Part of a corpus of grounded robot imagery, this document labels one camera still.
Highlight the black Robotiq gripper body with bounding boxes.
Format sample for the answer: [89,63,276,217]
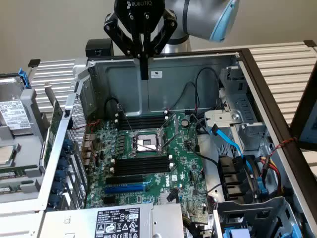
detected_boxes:
[113,0,165,37]

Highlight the black RAM slot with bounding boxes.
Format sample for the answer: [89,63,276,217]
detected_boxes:
[116,112,169,120]
[110,162,174,175]
[116,115,169,123]
[116,122,168,131]
[110,153,174,166]
[112,167,174,179]
[116,119,169,127]
[110,158,174,171]

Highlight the black box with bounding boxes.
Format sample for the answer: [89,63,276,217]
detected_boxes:
[85,39,114,60]

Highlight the open grey PC case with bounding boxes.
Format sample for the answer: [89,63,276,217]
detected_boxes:
[37,48,317,238]

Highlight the thin metal locking lever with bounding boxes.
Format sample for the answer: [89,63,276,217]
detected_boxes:
[160,133,180,151]
[117,104,136,132]

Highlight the green graphics card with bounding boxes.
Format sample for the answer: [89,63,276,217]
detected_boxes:
[42,83,64,169]

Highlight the CPU socket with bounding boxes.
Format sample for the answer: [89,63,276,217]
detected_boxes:
[128,128,166,159]

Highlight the silver metal disk bay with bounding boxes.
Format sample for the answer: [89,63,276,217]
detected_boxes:
[204,66,269,152]

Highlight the blue plastic clip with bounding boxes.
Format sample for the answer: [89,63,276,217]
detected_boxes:
[17,68,32,89]

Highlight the metal port connector block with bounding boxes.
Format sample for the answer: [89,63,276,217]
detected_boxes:
[81,133,97,166]

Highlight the grey parts rack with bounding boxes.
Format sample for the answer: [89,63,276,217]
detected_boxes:
[0,71,54,206]

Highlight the green Dell motherboard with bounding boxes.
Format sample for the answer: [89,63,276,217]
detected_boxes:
[85,113,211,231]

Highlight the silver hard disk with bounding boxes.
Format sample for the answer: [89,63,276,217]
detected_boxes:
[0,76,34,136]

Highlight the long black expansion slot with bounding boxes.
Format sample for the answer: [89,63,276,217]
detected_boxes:
[106,174,144,185]

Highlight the blue expansion slot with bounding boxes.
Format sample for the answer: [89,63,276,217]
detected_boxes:
[104,182,146,195]

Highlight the black case fan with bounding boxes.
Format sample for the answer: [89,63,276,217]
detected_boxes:
[217,154,262,202]

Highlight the black framed monitor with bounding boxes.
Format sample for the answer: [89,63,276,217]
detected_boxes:
[289,69,317,152]

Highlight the small silver chipset heatsink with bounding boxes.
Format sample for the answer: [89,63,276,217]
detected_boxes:
[159,191,179,205]

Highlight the silver CPU chip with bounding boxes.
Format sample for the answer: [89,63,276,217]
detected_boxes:
[0,145,15,166]

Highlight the blue plastic latch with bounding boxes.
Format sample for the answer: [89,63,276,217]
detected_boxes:
[257,176,270,197]

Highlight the silver power supply with label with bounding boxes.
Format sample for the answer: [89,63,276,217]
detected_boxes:
[43,203,185,238]

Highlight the grey perforated drive cage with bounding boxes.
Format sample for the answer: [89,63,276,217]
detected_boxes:
[213,196,307,238]

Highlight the blue plastic block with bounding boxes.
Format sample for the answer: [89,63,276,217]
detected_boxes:
[223,227,251,238]

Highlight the blue plastic tab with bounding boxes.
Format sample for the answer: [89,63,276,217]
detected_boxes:
[291,222,302,238]

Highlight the short black wire loop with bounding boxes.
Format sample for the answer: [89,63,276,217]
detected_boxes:
[104,97,120,117]

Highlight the low looped black wire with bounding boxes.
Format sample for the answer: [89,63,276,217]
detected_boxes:
[167,81,200,112]

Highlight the tall looped black wire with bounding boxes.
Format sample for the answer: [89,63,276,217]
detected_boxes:
[194,67,221,111]

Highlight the blue SATA wire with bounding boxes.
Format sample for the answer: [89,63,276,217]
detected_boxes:
[210,124,256,179]

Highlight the black fan wire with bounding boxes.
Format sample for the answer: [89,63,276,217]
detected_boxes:
[187,114,220,166]

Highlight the red black twisted wire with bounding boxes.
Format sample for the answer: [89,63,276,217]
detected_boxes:
[268,137,299,156]

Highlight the yellow red power wire bundle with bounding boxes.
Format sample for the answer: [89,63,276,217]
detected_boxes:
[256,155,284,195]

